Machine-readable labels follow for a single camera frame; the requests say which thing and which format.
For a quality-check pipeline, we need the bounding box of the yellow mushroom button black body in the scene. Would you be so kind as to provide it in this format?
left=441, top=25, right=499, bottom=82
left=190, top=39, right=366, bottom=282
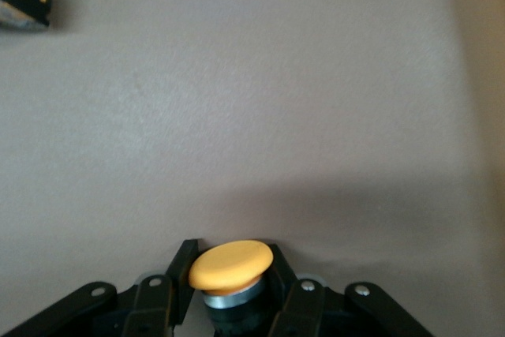
left=188, top=239, right=275, bottom=337

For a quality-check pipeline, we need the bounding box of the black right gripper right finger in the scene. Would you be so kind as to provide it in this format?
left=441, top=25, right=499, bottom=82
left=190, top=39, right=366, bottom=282
left=267, top=244, right=435, bottom=337

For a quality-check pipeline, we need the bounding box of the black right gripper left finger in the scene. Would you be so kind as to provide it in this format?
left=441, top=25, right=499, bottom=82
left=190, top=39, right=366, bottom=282
left=0, top=238, right=199, bottom=337

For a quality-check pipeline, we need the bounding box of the brown table cover sheet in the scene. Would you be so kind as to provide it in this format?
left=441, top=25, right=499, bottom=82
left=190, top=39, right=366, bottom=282
left=0, top=0, right=505, bottom=337

